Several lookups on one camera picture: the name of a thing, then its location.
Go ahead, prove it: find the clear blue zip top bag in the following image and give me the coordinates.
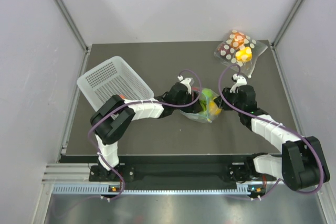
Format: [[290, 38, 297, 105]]
[[180, 87, 222, 123]]

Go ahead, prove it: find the white perforated plastic basket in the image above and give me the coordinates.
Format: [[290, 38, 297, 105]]
[[77, 56, 154, 111]]

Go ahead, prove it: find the orange fake fruit in dotted bag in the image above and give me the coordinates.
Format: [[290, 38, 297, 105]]
[[227, 30, 246, 49]]

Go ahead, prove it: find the dark red fake fruit dotted bag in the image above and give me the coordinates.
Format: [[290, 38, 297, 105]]
[[217, 43, 230, 58]]

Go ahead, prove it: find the yellow fake lemon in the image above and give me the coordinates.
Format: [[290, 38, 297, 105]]
[[207, 101, 222, 117]]

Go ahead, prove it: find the clear polka dot bag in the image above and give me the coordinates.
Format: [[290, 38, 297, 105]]
[[214, 29, 268, 79]]

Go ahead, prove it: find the left aluminium frame post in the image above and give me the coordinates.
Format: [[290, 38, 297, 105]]
[[54, 0, 89, 52]]

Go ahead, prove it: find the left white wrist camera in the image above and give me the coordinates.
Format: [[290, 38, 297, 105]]
[[177, 75, 194, 94]]

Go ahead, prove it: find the yellow fake fruit in dotted bag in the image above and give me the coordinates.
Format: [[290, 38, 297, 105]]
[[235, 47, 253, 62]]

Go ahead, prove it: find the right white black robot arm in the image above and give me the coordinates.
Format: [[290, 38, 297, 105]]
[[215, 85, 330, 191]]

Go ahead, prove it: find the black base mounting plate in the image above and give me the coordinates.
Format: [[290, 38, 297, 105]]
[[89, 153, 284, 190]]

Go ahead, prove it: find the right aluminium frame post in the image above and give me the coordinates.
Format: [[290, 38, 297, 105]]
[[271, 0, 305, 50]]

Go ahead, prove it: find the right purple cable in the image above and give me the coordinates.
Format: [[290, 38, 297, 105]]
[[219, 62, 325, 201]]

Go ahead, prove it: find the aluminium frame post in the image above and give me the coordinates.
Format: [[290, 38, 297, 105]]
[[54, 0, 89, 52], [271, 0, 305, 50]]

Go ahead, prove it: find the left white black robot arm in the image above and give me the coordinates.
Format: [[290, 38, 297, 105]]
[[88, 81, 203, 181]]

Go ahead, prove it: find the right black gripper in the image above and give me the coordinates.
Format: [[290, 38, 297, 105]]
[[215, 87, 244, 113]]

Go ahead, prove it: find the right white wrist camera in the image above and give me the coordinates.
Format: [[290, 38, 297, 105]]
[[230, 74, 247, 93]]

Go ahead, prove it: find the green fake pear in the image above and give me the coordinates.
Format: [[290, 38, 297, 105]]
[[201, 88, 214, 101]]

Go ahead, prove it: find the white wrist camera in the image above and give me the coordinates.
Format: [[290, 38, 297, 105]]
[[177, 75, 194, 94], [230, 74, 247, 93]]

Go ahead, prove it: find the grey slotted cable duct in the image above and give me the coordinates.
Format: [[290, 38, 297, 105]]
[[52, 183, 266, 196]]

